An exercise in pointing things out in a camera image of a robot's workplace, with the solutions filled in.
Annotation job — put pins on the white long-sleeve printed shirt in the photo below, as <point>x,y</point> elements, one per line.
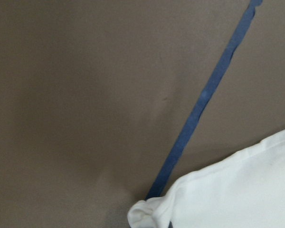
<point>245,190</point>

